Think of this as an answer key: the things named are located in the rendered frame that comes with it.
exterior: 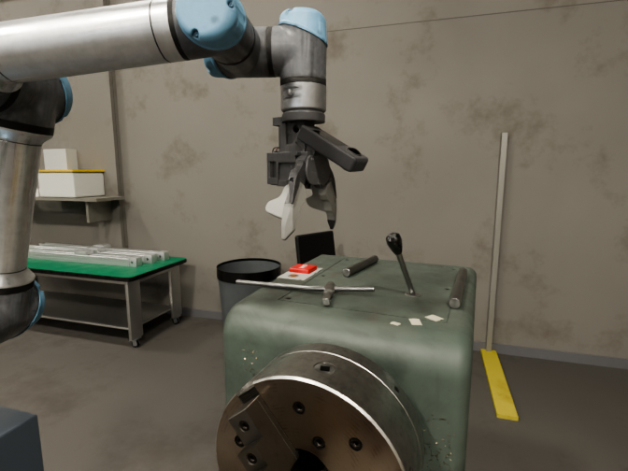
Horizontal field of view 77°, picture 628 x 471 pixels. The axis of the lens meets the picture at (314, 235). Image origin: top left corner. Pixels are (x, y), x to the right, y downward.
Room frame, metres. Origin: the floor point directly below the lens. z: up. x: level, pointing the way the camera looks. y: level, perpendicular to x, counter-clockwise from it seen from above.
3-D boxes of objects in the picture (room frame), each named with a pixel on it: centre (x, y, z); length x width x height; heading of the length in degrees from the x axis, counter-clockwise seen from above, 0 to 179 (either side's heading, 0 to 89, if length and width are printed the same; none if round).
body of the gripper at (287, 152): (0.68, 0.02, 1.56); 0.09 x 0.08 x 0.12; 58
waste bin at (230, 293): (3.40, 0.57, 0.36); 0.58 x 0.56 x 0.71; 163
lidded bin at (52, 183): (4.12, 2.51, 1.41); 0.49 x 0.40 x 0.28; 73
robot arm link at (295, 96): (0.67, 0.02, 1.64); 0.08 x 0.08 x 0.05
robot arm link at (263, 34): (0.66, 0.12, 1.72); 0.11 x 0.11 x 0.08; 86
